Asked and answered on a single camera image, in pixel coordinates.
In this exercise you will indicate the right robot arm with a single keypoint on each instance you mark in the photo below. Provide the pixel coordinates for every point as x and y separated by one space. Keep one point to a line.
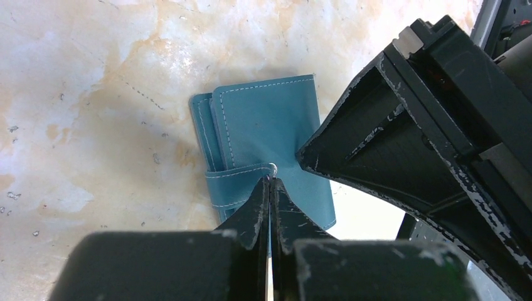
507 33

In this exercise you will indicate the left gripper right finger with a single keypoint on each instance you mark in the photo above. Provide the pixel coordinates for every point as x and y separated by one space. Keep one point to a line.
310 264

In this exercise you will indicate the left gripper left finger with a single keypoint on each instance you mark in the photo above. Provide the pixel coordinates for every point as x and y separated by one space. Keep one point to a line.
227 263

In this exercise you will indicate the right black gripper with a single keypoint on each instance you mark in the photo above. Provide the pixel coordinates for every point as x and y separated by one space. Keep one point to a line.
433 126

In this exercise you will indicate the blue card holder wallet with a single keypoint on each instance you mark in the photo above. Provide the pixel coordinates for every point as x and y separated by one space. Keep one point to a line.
252 130

